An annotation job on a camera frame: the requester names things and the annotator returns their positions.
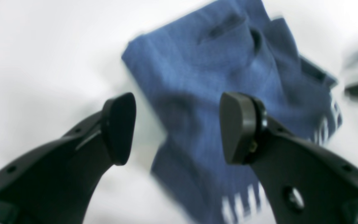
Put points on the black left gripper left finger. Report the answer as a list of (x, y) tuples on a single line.
[(54, 183)]

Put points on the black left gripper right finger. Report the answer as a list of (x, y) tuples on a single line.
[(304, 183)]

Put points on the dark blue T-shirt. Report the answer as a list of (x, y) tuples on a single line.
[(185, 66)]

